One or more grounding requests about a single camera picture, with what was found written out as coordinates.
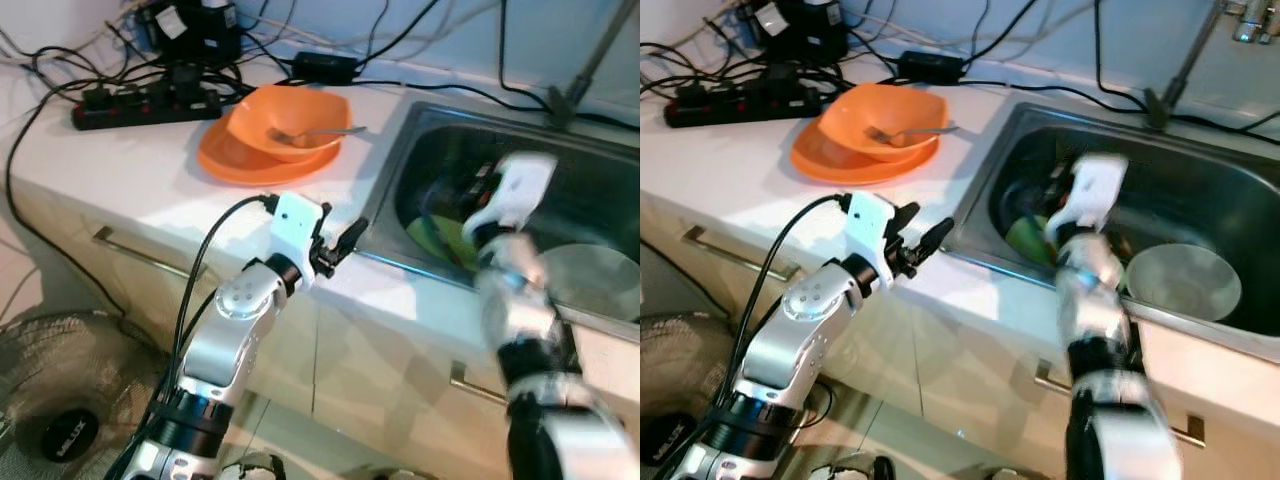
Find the grey metal faucet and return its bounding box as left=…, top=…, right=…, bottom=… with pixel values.
left=548, top=0, right=641, bottom=129
left=1143, top=0, right=1280, bottom=131

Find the stainless steel sink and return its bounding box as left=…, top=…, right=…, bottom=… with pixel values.
left=945, top=100, right=1280, bottom=361
left=358, top=100, right=641, bottom=336

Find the pale grey bowl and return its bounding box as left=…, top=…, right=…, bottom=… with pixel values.
left=540, top=243, right=641, bottom=323
left=1125, top=243, right=1243, bottom=323

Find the black charger box with labels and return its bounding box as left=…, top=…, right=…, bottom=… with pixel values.
left=745, top=0, right=846, bottom=63
left=140, top=0, right=241, bottom=66

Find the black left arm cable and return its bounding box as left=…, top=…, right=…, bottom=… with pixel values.
left=172, top=193, right=276, bottom=401
left=725, top=193, right=853, bottom=421

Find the black MILUX floor fan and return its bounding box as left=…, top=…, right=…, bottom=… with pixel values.
left=640, top=315, right=746, bottom=476
left=0, top=310, right=181, bottom=480

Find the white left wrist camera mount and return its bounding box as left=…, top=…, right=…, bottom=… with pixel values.
left=845, top=192, right=901, bottom=291
left=270, top=192, right=331, bottom=291

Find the green plastic plate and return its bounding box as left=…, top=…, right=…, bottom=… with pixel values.
left=1005, top=213, right=1066, bottom=269
left=405, top=213, right=481, bottom=271

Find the black power adapter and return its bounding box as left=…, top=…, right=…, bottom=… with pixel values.
left=290, top=52, right=359, bottom=86
left=897, top=50, right=966, bottom=84

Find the black power strip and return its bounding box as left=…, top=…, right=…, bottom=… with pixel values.
left=665, top=80, right=801, bottom=128
left=72, top=82, right=223, bottom=131

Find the silver metal fork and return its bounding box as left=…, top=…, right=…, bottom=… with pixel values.
left=265, top=125, right=368, bottom=147
left=865, top=124, right=961, bottom=147

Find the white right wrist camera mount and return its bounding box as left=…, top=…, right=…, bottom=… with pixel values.
left=465, top=152, right=558, bottom=241
left=1045, top=155, right=1129, bottom=241

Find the orange plastic bowl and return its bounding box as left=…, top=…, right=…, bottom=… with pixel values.
left=226, top=85, right=353, bottom=164
left=818, top=83, right=949, bottom=163

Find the orange plastic plate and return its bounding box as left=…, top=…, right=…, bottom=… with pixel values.
left=790, top=125, right=941, bottom=186
left=196, top=125, right=343, bottom=188

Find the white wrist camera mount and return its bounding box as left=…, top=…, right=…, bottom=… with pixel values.
left=465, top=152, right=558, bottom=241
left=270, top=192, right=331, bottom=291
left=1045, top=155, right=1129, bottom=241
left=845, top=192, right=901, bottom=291

